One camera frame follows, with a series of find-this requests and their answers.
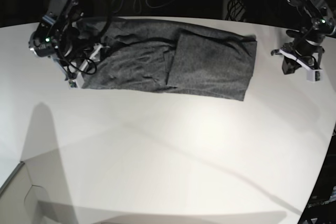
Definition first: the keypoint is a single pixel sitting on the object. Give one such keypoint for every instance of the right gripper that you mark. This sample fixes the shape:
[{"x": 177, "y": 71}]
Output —
[{"x": 78, "y": 64}]

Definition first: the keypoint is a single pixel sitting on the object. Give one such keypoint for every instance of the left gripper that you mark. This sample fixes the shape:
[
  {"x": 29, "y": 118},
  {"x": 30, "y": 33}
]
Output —
[{"x": 293, "y": 60}]

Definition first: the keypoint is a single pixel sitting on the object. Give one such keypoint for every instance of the grey t-shirt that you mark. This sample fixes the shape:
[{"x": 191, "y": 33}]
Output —
[{"x": 162, "y": 56}]

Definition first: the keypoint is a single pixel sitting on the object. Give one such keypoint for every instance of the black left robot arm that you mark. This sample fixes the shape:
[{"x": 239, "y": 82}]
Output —
[{"x": 305, "y": 51}]

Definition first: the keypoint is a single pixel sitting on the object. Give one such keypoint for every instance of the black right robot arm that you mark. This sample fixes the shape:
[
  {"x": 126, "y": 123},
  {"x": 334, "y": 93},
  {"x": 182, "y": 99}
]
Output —
[{"x": 56, "y": 37}]

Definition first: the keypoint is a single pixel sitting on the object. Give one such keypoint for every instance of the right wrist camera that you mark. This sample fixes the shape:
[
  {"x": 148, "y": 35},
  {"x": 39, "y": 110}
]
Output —
[{"x": 76, "y": 83}]

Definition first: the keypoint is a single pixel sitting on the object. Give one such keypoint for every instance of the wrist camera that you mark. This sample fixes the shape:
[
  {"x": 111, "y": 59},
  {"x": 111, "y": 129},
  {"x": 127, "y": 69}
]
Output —
[
  {"x": 76, "y": 83},
  {"x": 315, "y": 75}
]

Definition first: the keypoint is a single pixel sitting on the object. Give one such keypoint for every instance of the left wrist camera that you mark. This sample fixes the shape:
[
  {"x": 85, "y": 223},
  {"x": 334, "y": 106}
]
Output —
[{"x": 315, "y": 75}]

